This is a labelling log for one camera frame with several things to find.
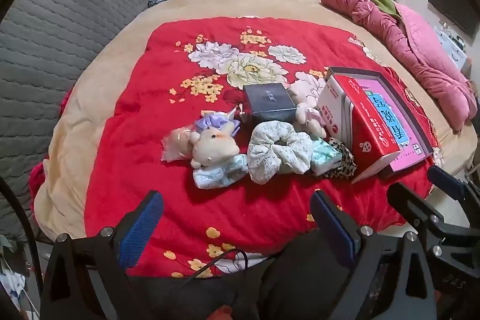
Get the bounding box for leopard print scrunchie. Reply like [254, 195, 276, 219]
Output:
[318, 137, 357, 179]

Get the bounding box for black cable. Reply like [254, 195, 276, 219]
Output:
[180, 247, 250, 291]

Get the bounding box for grey shallow box tray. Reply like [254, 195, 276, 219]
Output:
[318, 67, 434, 182]

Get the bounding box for peach puff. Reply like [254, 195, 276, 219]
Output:
[161, 127, 193, 163]

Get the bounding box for white floral scrunchie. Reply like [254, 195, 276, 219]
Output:
[247, 120, 313, 185]

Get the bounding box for black wall television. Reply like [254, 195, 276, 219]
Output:
[428, 0, 479, 39]

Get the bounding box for tan round bed mattress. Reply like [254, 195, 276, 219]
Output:
[34, 0, 477, 240]

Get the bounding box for green tissue pack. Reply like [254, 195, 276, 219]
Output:
[193, 154, 248, 189]
[311, 139, 343, 176]

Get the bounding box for beige bear plush pink dress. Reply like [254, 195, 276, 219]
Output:
[288, 77, 327, 139]

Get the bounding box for dark blue gift box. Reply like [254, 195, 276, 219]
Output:
[243, 83, 296, 124]

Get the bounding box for white bunny plush purple dress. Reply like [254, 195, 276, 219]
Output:
[190, 113, 240, 169]

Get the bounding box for pink quilted comforter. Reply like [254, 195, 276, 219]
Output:
[321, 0, 478, 132]

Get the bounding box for white drawer cabinet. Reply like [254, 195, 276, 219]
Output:
[433, 23, 467, 71]

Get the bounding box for red floral blanket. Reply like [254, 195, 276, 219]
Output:
[28, 15, 440, 280]

